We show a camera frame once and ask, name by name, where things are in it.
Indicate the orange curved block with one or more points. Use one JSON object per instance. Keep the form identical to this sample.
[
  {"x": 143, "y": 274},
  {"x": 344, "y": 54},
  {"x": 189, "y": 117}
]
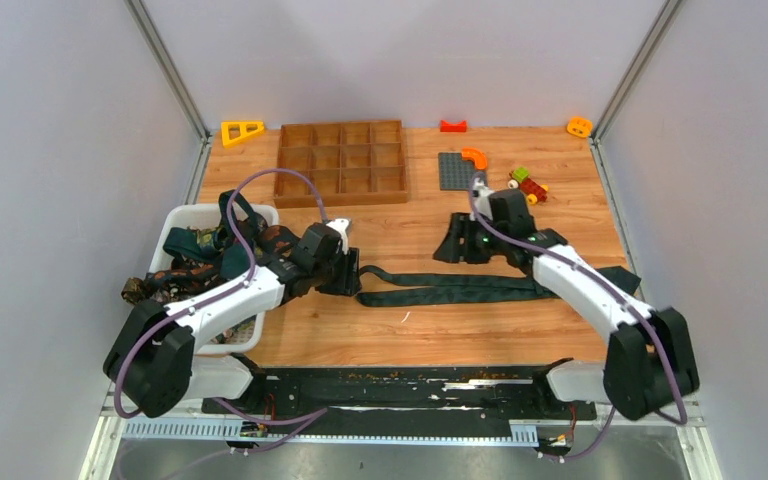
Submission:
[{"x": 476, "y": 157}]

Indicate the grey studded baseplate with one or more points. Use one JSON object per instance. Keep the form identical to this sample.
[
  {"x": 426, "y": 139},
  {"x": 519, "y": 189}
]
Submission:
[{"x": 455, "y": 173}]

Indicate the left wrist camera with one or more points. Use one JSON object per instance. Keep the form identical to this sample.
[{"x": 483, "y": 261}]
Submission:
[{"x": 342, "y": 226}]

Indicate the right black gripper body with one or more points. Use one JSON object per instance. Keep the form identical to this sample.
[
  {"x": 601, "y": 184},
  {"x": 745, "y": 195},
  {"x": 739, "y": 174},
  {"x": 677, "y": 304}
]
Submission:
[{"x": 484, "y": 243}]

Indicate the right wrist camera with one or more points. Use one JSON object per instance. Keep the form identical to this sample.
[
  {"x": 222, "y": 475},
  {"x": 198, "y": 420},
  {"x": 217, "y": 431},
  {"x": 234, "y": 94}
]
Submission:
[{"x": 479, "y": 198}]

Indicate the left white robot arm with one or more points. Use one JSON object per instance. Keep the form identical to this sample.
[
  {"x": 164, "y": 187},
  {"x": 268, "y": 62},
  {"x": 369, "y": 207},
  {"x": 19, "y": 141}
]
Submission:
[{"x": 154, "y": 362}]

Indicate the wooden compartment tray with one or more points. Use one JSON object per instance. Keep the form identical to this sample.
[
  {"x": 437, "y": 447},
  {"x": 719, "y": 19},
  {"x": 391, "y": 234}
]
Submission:
[{"x": 348, "y": 163}]

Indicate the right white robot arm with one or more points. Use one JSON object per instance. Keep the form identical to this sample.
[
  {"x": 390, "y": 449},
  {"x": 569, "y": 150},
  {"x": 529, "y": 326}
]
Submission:
[{"x": 650, "y": 361}]

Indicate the yellow triangular block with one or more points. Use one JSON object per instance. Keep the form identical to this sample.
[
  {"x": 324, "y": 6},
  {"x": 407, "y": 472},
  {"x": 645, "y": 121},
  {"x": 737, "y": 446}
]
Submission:
[{"x": 234, "y": 133}]

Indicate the toy brick car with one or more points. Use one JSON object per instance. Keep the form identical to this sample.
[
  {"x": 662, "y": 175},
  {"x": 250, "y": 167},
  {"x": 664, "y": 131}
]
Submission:
[{"x": 521, "y": 179}]

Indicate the red plastic block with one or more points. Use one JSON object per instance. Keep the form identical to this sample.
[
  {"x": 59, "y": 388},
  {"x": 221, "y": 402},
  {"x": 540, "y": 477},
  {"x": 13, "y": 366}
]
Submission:
[{"x": 453, "y": 127}]

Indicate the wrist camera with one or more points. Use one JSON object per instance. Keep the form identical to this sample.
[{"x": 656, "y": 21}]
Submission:
[
  {"x": 342, "y": 226},
  {"x": 479, "y": 198}
]

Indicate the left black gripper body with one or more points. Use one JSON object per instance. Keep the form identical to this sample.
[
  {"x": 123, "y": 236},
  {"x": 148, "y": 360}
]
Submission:
[{"x": 340, "y": 275}]

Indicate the white plastic basket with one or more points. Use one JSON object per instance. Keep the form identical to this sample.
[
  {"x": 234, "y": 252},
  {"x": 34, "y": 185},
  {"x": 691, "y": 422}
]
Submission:
[{"x": 199, "y": 216}]

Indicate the dark green leaf tie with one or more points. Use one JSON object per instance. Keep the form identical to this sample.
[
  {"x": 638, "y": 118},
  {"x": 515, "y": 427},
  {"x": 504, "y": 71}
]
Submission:
[{"x": 419, "y": 289}]

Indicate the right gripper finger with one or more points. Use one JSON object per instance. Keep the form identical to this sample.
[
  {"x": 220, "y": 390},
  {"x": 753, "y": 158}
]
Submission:
[
  {"x": 463, "y": 226},
  {"x": 455, "y": 245}
]

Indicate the pile of patterned ties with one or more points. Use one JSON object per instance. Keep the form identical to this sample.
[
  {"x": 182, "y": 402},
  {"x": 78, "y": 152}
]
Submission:
[{"x": 206, "y": 258}]

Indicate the orange round block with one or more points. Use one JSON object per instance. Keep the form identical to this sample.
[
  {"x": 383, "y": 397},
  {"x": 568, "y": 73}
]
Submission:
[{"x": 579, "y": 127}]

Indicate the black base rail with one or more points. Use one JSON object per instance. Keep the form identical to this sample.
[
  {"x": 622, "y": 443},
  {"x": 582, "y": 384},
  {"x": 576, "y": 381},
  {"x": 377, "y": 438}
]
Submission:
[{"x": 458, "y": 402}]

